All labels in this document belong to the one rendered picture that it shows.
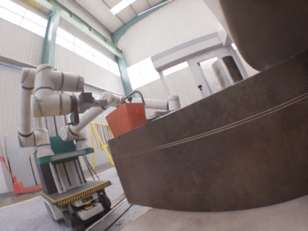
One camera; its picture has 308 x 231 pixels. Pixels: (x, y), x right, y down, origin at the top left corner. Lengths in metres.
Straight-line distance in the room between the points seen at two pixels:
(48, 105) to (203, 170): 0.57
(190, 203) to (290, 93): 0.46
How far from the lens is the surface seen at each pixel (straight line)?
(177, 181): 0.52
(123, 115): 0.64
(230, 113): 0.39
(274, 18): 0.58
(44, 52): 9.71
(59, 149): 1.67
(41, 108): 0.56
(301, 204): 0.48
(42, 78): 0.61
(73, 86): 0.66
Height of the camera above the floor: 0.62
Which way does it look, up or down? 9 degrees up
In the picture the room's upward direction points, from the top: 18 degrees counter-clockwise
